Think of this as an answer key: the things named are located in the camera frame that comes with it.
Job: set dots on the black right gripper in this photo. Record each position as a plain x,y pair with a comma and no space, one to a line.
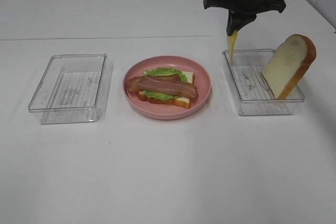
246,10

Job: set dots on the brown bacon strip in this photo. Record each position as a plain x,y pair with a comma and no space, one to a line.
133,84

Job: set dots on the right clear plastic tray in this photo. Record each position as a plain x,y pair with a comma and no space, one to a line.
250,91

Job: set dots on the yellow cheese slice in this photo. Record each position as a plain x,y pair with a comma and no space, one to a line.
231,39

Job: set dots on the green lettuce leaf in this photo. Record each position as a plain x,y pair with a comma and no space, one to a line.
186,76

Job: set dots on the bread slice tray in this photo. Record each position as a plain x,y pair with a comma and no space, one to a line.
288,65
175,102

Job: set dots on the pink round plate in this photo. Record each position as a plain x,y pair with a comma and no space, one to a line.
169,112

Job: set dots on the left clear plastic tray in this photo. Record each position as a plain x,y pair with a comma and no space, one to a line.
72,89

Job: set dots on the pink bacon strip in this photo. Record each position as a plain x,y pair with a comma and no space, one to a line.
180,88

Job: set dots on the clear plastic tray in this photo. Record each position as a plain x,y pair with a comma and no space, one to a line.
72,89
250,91

